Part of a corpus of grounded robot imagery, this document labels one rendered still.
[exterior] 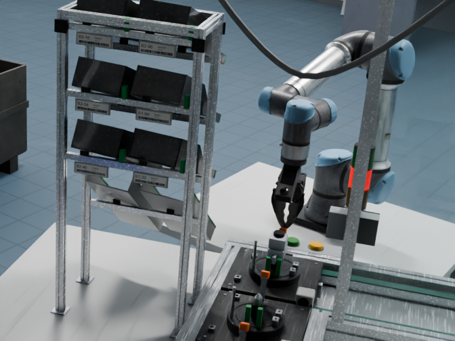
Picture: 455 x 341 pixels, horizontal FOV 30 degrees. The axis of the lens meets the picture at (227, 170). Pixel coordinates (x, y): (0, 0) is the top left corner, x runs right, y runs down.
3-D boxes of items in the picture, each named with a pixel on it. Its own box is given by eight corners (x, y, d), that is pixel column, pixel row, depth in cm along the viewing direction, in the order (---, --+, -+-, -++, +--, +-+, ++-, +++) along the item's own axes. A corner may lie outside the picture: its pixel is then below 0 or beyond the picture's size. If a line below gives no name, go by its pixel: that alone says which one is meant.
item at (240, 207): (257, 168, 334) (258, 161, 333) (481, 239, 291) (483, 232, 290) (147, 227, 279) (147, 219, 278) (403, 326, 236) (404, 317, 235)
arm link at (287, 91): (344, 18, 267) (254, 86, 237) (375, 25, 261) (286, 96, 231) (344, 51, 274) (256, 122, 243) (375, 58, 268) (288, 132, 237)
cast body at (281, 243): (270, 248, 230) (273, 225, 228) (286, 252, 229) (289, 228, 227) (265, 262, 223) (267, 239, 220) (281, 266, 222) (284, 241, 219)
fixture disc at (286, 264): (254, 257, 236) (254, 250, 236) (303, 266, 234) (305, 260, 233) (243, 281, 224) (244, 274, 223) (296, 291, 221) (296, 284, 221)
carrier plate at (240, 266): (240, 252, 243) (240, 245, 242) (323, 267, 238) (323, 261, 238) (220, 293, 221) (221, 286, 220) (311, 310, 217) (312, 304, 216)
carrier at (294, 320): (219, 296, 220) (222, 253, 215) (310, 314, 215) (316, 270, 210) (193, 347, 198) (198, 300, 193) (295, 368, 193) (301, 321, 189)
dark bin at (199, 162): (171, 168, 235) (177, 142, 235) (214, 178, 230) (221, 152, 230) (127, 156, 208) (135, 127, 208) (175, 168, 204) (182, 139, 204)
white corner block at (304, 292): (296, 299, 222) (298, 285, 220) (313, 302, 221) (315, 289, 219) (293, 308, 217) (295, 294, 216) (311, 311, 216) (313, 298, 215)
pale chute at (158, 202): (168, 229, 244) (175, 215, 246) (210, 241, 240) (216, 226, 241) (138, 190, 219) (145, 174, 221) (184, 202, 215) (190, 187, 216)
